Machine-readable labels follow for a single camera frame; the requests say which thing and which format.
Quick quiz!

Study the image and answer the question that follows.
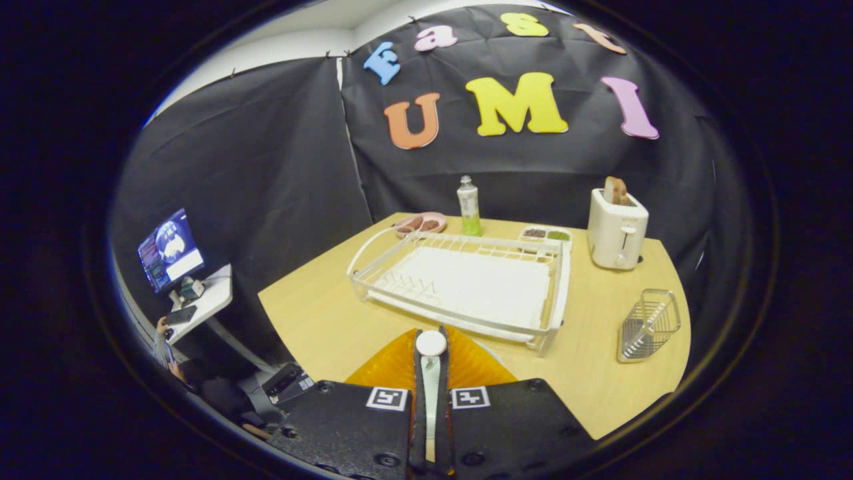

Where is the white side table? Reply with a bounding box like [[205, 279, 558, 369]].
[[163, 263, 275, 374]]

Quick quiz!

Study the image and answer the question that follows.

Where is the long-handled spoon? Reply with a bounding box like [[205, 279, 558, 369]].
[[415, 329, 448, 461]]

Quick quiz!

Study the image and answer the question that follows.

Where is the green plastic bottle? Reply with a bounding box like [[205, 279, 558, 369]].
[[457, 175, 482, 237]]

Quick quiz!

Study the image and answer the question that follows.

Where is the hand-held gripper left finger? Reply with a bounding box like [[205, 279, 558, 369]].
[[277, 325, 428, 480]]

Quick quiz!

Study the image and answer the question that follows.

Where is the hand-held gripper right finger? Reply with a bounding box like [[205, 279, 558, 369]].
[[436, 325, 598, 480]]

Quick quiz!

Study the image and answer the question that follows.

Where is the computer monitor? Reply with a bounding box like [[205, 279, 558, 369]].
[[137, 208, 205, 294]]

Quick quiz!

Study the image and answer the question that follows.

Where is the white dish rack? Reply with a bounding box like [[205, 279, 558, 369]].
[[347, 227, 572, 357]]

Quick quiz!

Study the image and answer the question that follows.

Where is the small grey device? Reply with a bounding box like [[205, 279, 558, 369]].
[[175, 277, 206, 304]]

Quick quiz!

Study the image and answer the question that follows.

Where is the black backdrop cloth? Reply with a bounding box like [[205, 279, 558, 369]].
[[110, 3, 750, 401]]

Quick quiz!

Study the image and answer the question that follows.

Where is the wire basket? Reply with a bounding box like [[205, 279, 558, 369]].
[[616, 288, 682, 364]]

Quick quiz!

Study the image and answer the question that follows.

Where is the pink plate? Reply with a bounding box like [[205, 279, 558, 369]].
[[393, 212, 448, 239]]

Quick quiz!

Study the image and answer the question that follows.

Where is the white toaster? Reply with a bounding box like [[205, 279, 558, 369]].
[[588, 189, 649, 271]]

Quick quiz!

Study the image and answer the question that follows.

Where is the white condiment tray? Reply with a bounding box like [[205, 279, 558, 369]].
[[518, 225, 572, 251]]

